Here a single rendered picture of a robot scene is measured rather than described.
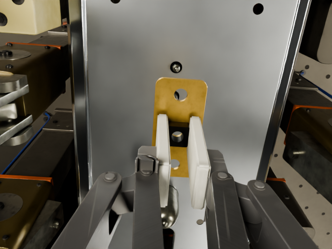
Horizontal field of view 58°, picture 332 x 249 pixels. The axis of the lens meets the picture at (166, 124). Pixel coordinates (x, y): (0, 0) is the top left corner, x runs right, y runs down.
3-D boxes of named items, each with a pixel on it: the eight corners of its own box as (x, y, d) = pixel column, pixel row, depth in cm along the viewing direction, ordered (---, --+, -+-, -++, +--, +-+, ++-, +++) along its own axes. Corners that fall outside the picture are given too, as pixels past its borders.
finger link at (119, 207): (155, 219, 15) (96, 216, 15) (155, 165, 20) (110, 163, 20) (156, 195, 15) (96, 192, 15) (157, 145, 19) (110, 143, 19)
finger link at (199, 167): (197, 166, 16) (211, 167, 16) (190, 115, 22) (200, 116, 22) (191, 210, 17) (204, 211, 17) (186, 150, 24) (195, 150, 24)
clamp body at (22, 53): (103, 57, 59) (28, 139, 27) (52, 53, 59) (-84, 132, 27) (102, 21, 57) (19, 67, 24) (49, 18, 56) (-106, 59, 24)
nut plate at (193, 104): (194, 176, 25) (196, 184, 24) (149, 173, 25) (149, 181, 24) (207, 80, 22) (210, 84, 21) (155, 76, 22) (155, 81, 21)
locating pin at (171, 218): (176, 198, 38) (178, 237, 32) (151, 196, 38) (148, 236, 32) (178, 177, 37) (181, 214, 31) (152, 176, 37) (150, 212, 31)
